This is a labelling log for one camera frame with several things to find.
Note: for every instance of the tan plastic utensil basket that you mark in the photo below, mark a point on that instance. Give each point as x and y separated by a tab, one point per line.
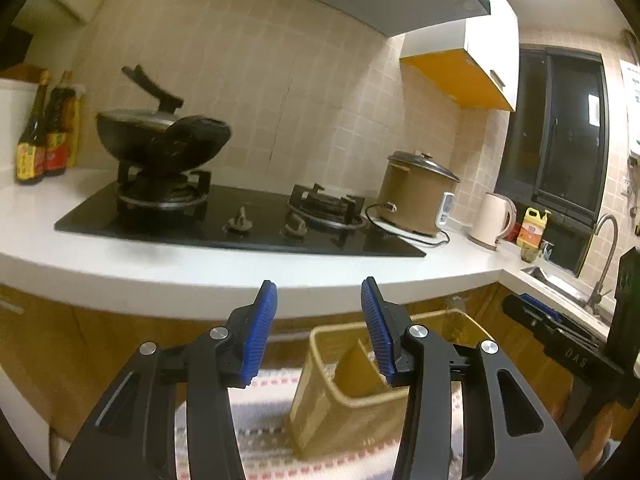
343	403

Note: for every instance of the wooden base cabinets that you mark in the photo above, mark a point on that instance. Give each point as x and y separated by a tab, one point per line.
62	357

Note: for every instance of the brown rice cooker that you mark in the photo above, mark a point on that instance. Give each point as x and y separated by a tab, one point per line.
415	199

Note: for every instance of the red label sauce bottle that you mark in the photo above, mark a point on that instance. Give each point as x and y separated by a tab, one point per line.
60	116

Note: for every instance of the metal sink faucet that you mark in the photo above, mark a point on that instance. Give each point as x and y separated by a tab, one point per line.
600	253

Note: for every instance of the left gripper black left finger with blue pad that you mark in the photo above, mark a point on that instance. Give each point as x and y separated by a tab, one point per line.
130	432

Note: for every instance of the clear plastic spoon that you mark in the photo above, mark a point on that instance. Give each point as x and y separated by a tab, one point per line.
457	326

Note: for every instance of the black wok with lid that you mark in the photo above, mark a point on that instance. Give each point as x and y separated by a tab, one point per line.
159	140

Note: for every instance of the dark soy sauce bottle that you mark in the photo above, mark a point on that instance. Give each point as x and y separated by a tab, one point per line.
32	145

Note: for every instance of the pink electric kettle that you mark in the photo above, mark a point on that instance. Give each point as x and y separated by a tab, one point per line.
494	221

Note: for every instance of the white refrigerator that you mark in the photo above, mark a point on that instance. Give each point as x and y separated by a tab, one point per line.
16	99

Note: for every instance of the dark window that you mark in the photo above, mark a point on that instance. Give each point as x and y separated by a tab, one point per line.
556	152

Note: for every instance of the white water heater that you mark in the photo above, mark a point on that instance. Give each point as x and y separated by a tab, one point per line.
631	81

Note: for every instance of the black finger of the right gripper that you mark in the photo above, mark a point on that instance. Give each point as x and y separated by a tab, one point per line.
570	346

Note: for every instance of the black gas stove top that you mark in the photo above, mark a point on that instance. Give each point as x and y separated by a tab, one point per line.
186	209

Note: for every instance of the yellow dish soap bottle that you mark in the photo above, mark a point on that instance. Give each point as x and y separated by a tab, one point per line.
531	233

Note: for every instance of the yellow oil bottle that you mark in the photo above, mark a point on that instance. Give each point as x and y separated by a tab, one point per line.
75	129

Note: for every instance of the white wall cabinet orange bottom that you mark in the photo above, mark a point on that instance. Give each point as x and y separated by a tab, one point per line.
475	61

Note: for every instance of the left upper white cabinet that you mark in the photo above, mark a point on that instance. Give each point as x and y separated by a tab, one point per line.
46	33

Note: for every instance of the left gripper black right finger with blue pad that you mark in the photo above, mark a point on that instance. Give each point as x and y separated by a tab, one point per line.
507	432

